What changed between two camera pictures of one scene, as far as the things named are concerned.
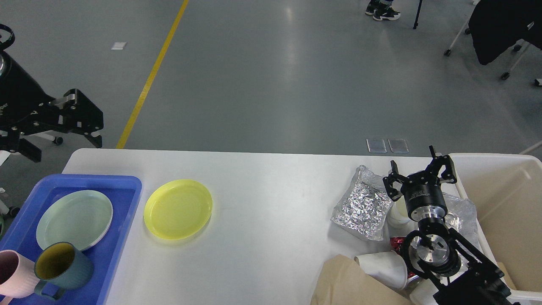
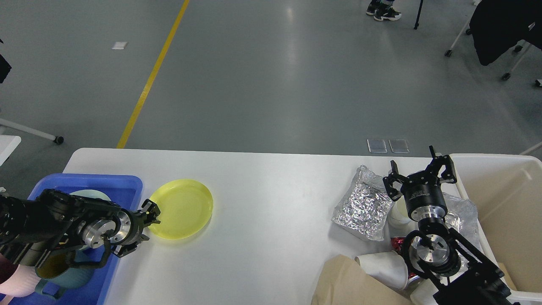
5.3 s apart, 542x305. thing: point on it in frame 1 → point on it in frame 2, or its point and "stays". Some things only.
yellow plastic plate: [177, 209] stays
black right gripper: [423, 192] stays
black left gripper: [25, 109] → [125, 228]
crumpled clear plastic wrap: [462, 219] stays
